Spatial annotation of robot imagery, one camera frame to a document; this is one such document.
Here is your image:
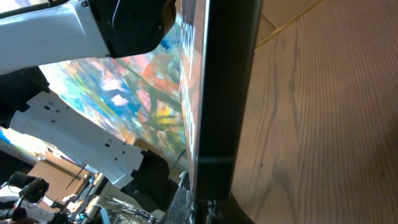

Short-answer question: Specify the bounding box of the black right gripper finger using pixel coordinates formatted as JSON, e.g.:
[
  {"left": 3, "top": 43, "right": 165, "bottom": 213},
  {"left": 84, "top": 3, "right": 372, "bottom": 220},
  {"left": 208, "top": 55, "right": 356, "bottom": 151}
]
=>
[{"left": 159, "top": 171, "right": 199, "bottom": 224}]

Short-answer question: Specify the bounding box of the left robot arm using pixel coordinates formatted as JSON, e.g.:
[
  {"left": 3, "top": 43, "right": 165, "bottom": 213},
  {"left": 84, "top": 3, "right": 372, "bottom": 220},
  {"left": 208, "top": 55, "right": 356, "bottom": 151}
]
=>
[{"left": 1, "top": 1, "right": 185, "bottom": 213}]

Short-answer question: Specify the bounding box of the rose gold Galaxy smartphone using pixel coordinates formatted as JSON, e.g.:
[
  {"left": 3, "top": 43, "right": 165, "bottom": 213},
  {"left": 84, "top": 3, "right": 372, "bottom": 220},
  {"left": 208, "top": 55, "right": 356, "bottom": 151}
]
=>
[{"left": 180, "top": 0, "right": 262, "bottom": 200}]

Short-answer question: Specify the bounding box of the colourful abstract painting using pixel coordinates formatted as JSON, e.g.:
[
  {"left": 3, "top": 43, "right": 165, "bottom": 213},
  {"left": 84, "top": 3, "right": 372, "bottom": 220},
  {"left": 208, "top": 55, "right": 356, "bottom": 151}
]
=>
[{"left": 40, "top": 21, "right": 186, "bottom": 164}]

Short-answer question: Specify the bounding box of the cluttered background desk equipment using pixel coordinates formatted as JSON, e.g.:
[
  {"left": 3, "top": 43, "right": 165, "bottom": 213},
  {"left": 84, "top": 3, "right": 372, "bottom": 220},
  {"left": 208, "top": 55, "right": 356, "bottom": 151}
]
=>
[{"left": 0, "top": 155, "right": 165, "bottom": 224}]

